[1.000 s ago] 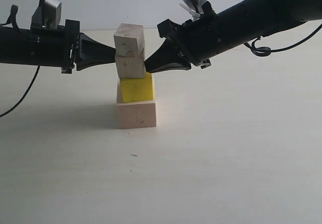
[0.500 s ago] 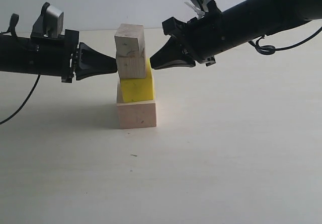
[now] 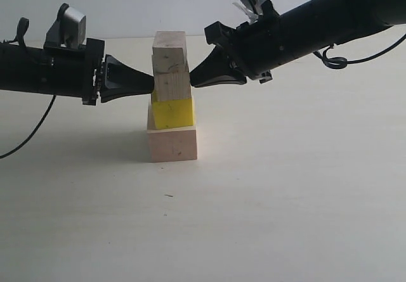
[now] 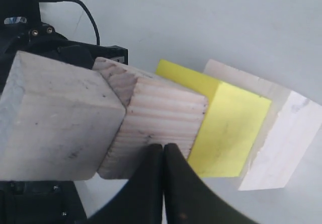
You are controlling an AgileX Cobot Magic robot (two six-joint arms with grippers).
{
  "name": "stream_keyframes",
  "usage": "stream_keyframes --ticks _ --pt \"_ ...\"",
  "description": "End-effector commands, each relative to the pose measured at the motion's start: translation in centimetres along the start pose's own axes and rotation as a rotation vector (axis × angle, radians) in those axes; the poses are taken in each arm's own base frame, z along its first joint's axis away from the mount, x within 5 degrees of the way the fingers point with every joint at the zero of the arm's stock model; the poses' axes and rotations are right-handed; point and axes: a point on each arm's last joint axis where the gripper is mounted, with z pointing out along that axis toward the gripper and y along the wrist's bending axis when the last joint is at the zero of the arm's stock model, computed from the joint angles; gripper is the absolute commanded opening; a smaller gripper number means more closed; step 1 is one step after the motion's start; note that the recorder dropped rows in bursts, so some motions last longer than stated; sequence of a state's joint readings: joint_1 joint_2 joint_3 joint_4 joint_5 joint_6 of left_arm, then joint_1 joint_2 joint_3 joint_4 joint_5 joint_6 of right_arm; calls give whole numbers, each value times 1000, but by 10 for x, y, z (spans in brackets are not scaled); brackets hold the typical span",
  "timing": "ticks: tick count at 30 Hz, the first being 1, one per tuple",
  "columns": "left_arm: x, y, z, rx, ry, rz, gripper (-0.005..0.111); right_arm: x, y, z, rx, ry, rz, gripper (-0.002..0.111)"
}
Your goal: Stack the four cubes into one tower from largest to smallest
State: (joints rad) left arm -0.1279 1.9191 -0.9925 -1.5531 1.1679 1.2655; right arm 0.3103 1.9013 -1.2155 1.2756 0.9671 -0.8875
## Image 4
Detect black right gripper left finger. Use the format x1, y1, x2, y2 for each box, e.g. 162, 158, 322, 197
86, 144, 163, 224

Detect medium brown wooden cube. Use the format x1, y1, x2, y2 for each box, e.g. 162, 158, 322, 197
93, 57, 208, 180

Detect large pale wooden cube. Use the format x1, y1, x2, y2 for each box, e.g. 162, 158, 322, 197
203, 59, 321, 191

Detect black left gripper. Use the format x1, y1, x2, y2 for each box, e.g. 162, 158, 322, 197
0, 0, 129, 224

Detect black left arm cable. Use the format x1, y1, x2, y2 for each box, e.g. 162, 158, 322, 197
47, 0, 101, 46

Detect small wooden cube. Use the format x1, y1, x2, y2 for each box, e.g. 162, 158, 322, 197
1, 51, 125, 181

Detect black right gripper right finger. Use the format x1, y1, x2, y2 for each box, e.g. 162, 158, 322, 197
163, 143, 254, 224

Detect yellow cube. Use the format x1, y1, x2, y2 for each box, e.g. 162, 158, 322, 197
156, 59, 271, 177

